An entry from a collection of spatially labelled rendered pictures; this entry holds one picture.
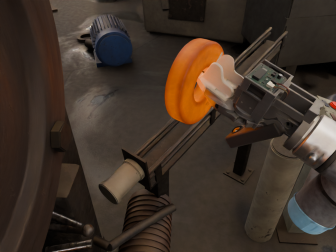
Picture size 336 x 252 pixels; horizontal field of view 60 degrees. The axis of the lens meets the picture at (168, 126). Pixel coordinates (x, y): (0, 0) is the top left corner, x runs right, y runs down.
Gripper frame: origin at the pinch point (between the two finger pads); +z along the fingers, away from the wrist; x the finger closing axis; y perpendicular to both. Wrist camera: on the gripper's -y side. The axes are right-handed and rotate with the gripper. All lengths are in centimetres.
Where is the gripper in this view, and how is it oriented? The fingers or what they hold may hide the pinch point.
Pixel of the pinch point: (197, 73)
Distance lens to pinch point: 53.2
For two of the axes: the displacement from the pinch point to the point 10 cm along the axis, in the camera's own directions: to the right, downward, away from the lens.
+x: -6.2, 5.1, -6.0
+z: -7.6, -5.8, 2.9
